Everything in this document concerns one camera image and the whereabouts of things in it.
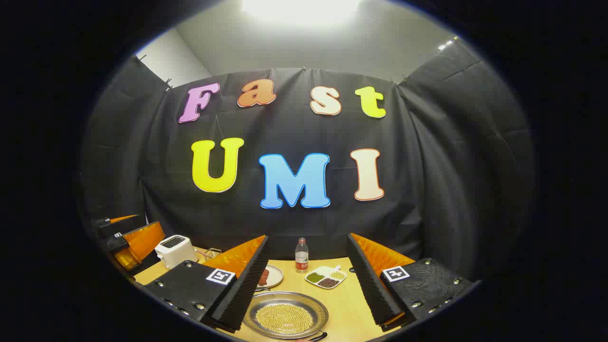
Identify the steel pot with black handle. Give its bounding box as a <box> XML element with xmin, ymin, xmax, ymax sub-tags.
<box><xmin>242</xmin><ymin>291</ymin><xmax>329</xmax><ymax>342</ymax></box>

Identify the white divided dish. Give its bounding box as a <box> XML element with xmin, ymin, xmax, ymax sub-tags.
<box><xmin>304</xmin><ymin>265</ymin><xmax>348</xmax><ymax>289</ymax></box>

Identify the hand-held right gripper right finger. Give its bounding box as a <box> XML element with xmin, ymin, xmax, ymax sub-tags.
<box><xmin>346</xmin><ymin>233</ymin><xmax>475</xmax><ymax>332</ymax></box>

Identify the large ceiling light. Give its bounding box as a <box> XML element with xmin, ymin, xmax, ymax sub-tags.
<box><xmin>241</xmin><ymin>0</ymin><xmax>361</xmax><ymax>24</ymax></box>

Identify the white round plate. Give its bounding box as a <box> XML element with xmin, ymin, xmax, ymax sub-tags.
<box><xmin>256</xmin><ymin>264</ymin><xmax>284</xmax><ymax>289</ymax></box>

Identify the pile of yellow soybeans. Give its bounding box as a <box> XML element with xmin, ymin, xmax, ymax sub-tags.
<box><xmin>256</xmin><ymin>304</ymin><xmax>314</xmax><ymax>334</ymax></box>

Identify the clear bottle with red label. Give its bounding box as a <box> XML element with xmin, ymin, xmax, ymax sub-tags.
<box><xmin>295</xmin><ymin>237</ymin><xmax>309</xmax><ymax>274</ymax></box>

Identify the white toaster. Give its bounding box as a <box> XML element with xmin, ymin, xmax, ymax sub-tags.
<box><xmin>154</xmin><ymin>235</ymin><xmax>199</xmax><ymax>270</ymax></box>

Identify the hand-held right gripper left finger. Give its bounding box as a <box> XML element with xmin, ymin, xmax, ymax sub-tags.
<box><xmin>142</xmin><ymin>234</ymin><xmax>270</xmax><ymax>333</ymax></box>

